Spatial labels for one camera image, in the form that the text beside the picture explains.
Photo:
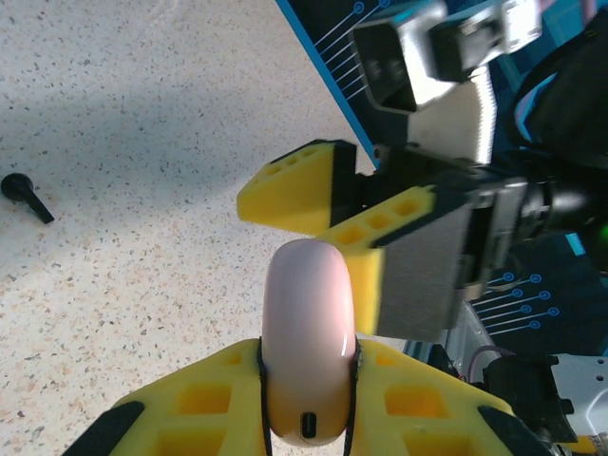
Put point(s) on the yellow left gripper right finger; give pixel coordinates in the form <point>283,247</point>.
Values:
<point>370,427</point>

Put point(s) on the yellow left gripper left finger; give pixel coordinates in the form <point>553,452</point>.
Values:
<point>157,413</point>

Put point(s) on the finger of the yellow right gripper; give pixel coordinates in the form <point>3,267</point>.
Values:
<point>418,275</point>
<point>285,199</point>

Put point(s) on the pink earbud charging case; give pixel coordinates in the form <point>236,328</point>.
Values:
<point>309,309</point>

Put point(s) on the aluminium mounting rail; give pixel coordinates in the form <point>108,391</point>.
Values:
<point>463,332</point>

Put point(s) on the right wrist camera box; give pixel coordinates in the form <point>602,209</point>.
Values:
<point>389,71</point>

